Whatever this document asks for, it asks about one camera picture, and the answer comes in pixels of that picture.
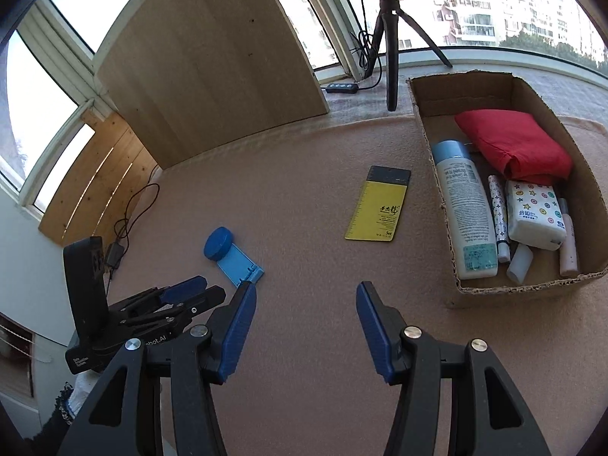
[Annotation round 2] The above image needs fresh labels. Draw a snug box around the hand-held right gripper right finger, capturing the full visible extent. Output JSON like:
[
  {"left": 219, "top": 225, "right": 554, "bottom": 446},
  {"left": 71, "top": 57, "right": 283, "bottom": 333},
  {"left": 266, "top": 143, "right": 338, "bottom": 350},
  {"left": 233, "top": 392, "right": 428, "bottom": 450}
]
[{"left": 356, "top": 282, "right": 552, "bottom": 456}]

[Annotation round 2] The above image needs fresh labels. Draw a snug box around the person's left forearm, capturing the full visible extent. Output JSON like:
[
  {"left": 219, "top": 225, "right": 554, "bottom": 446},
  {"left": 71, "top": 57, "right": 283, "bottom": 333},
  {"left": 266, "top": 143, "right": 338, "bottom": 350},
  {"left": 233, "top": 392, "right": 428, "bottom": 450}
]
[{"left": 26, "top": 381, "right": 79, "bottom": 447}]

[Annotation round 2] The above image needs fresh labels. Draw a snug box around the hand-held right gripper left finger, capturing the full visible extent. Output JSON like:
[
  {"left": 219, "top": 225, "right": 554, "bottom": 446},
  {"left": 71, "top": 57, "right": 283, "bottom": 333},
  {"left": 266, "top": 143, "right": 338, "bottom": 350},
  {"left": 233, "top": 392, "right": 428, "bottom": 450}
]
[{"left": 57, "top": 280, "right": 258, "bottom": 456}]

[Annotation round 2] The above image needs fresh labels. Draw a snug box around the black power strip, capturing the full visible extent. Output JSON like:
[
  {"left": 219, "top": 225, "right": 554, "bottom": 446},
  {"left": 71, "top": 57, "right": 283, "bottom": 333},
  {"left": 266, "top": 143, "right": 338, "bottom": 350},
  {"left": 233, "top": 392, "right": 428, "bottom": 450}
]
[{"left": 321, "top": 81, "right": 361, "bottom": 95}]

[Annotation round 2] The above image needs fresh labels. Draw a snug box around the person's left hand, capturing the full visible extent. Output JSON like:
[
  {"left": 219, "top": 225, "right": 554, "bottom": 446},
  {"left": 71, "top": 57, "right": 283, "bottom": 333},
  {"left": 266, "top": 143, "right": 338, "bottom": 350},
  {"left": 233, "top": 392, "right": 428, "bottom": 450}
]
[{"left": 71, "top": 370, "right": 104, "bottom": 416}]

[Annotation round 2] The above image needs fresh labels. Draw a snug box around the small white bottle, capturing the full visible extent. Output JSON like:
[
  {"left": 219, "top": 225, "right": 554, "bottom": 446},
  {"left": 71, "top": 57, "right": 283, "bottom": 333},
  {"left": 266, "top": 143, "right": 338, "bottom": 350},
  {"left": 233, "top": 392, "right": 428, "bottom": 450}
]
[{"left": 506, "top": 242, "right": 534, "bottom": 282}]

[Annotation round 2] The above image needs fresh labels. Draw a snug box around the red cloth pouch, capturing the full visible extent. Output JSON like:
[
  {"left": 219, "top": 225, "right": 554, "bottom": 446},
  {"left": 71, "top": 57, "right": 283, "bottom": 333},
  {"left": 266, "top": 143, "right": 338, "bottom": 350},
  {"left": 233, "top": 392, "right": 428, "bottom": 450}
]
[{"left": 454, "top": 109, "right": 575, "bottom": 186}]

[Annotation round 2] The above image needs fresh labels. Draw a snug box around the small pale pink tube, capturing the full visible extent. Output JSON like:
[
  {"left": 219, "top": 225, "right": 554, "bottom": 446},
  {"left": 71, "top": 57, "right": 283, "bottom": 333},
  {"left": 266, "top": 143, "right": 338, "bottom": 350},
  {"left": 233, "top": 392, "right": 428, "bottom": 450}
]
[{"left": 556, "top": 198, "right": 581, "bottom": 277}]

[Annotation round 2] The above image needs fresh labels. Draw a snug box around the yellow and black notepad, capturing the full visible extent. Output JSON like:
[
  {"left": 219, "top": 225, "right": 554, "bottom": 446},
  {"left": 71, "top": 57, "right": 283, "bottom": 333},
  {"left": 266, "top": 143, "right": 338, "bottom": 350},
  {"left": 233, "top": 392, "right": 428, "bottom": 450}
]
[{"left": 344, "top": 165, "right": 412, "bottom": 243}]

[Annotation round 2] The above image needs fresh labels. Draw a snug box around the black ring light cable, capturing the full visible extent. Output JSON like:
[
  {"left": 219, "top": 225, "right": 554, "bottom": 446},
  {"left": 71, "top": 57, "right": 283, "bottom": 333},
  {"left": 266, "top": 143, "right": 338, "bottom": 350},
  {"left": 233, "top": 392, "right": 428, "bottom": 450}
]
[{"left": 348, "top": 0, "right": 386, "bottom": 92}]

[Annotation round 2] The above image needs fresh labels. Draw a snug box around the white patterned tissue pack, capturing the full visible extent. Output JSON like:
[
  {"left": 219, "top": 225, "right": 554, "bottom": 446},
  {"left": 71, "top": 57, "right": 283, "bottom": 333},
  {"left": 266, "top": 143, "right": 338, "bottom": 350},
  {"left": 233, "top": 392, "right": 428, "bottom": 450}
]
[{"left": 504, "top": 179, "right": 569, "bottom": 252}]

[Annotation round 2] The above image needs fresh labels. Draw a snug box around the black tripod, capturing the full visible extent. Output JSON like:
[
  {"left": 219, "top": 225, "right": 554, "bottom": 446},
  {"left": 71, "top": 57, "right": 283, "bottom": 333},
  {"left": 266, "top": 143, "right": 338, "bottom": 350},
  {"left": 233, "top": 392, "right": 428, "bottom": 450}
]
[{"left": 371, "top": 0, "right": 453, "bottom": 113}]

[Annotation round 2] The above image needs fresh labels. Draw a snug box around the white bottle with blue cap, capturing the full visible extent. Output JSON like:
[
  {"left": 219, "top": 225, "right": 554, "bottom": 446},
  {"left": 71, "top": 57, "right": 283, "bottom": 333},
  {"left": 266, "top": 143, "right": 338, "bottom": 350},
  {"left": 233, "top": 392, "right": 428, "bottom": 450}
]
[{"left": 431, "top": 140, "right": 500, "bottom": 280}]

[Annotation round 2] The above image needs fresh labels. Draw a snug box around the blue phone stand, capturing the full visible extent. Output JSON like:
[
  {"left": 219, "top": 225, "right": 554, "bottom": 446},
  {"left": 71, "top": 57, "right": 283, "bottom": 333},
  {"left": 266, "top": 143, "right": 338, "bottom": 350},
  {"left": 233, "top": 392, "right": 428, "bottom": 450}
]
[{"left": 204, "top": 226, "right": 265, "bottom": 288}]

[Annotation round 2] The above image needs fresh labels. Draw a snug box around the black cable with adapter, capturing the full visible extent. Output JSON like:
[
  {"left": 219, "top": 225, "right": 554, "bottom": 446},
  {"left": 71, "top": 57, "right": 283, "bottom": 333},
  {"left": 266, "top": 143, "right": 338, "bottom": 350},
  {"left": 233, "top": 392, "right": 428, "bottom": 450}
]
[{"left": 103, "top": 182, "right": 163, "bottom": 282}]

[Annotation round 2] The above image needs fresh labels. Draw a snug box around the patterned lighter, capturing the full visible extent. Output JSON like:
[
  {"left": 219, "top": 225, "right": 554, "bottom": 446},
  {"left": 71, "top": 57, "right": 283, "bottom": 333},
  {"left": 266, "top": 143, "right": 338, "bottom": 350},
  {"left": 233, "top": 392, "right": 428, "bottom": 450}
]
[{"left": 487, "top": 174, "right": 512, "bottom": 262}]

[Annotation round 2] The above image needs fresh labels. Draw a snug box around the slatted wooden panel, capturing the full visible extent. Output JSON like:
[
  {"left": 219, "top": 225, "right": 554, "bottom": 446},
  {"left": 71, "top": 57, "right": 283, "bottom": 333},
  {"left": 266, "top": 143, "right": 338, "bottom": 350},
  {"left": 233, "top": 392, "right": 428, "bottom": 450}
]
[{"left": 38, "top": 111, "right": 160, "bottom": 248}]

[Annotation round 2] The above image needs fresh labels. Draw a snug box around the light wooden board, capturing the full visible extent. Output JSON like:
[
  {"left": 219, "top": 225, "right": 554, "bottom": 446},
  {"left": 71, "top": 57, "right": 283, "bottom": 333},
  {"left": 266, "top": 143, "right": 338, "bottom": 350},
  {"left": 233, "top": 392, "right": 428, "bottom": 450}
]
[{"left": 94, "top": 0, "right": 330, "bottom": 171}]

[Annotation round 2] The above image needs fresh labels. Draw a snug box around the cardboard box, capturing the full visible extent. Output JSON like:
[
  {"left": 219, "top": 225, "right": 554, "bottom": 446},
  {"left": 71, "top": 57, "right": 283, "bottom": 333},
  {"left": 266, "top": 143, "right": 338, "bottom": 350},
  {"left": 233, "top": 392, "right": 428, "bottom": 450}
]
[{"left": 406, "top": 70, "right": 608, "bottom": 296}]

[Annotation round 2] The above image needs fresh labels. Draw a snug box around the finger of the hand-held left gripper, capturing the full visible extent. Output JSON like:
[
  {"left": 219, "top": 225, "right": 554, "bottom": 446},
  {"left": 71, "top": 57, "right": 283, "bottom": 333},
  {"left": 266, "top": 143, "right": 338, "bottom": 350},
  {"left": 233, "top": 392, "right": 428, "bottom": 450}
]
[
  {"left": 108, "top": 275, "right": 208, "bottom": 317},
  {"left": 123, "top": 285, "right": 227, "bottom": 328}
]

